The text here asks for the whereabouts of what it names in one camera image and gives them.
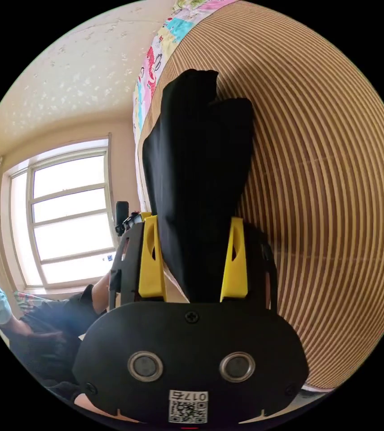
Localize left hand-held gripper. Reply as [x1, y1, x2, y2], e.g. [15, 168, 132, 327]
[115, 212, 144, 237]

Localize person's right hand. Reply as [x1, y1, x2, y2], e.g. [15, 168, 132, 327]
[72, 393, 95, 410]

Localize bed with woven striped mat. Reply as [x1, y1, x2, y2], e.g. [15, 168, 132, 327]
[132, 0, 382, 393]

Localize person's left forearm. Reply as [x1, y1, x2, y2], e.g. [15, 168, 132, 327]
[91, 271, 112, 314]

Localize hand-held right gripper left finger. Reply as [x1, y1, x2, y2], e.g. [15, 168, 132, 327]
[138, 215, 168, 301]

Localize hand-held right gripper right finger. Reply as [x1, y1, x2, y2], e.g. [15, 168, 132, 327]
[219, 216, 248, 303]

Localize window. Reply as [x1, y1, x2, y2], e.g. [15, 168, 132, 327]
[8, 138, 119, 289]

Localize person's body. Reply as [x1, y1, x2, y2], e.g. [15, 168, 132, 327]
[0, 251, 109, 402]

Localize black pants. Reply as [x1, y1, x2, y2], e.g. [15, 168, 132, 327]
[142, 69, 255, 303]

